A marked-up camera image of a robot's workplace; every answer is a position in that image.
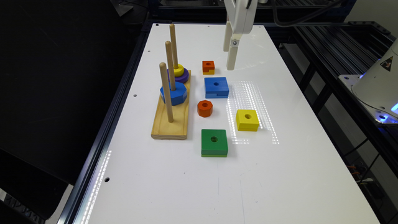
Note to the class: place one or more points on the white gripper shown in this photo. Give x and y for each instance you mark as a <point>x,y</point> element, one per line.
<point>241,14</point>

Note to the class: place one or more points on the blue square block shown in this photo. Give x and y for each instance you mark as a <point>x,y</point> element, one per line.
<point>216,87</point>

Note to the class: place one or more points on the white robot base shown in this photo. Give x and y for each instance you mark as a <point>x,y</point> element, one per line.
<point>376,89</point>

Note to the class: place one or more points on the small orange square block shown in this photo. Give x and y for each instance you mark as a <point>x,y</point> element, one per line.
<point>208,67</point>

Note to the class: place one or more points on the orange octagonal block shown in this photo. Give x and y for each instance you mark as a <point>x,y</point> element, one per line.
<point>204,108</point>

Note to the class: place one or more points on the blue octagonal block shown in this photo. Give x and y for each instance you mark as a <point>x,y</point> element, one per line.
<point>179,95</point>

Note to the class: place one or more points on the yellow square block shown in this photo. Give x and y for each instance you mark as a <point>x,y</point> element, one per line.
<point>247,120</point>

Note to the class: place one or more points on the green square block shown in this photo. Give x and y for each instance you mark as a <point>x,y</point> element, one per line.
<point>214,143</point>

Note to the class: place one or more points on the rear wooden peg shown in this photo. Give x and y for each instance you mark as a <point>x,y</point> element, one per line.
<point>174,45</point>

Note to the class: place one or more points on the wooden peg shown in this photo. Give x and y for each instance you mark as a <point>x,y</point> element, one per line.
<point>166,88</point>
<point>168,48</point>
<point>174,45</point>

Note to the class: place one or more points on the middle wooden peg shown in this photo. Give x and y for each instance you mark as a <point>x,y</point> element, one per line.
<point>168,48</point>

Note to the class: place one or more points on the front wooden peg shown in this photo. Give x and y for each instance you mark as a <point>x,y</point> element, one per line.
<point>166,88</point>

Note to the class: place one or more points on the wooden peg base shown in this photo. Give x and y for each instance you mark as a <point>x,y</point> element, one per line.
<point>177,130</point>

